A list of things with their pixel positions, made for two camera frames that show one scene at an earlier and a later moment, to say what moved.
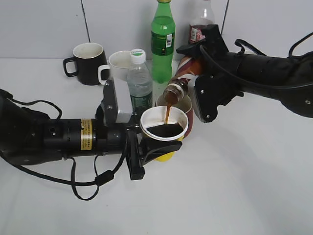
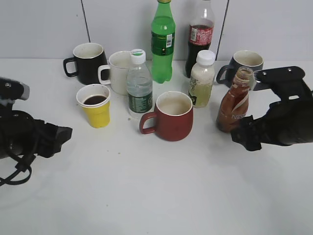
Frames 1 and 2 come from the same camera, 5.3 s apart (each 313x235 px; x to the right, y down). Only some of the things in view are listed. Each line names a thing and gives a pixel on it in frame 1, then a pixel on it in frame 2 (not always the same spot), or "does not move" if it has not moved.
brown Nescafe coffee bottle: (188, 67) to (234, 105)
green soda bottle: (162, 36) does not move
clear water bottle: (140, 83) does not move
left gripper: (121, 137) to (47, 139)
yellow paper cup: (165, 123) to (95, 99)
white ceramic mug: (119, 62) does not move
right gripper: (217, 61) to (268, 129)
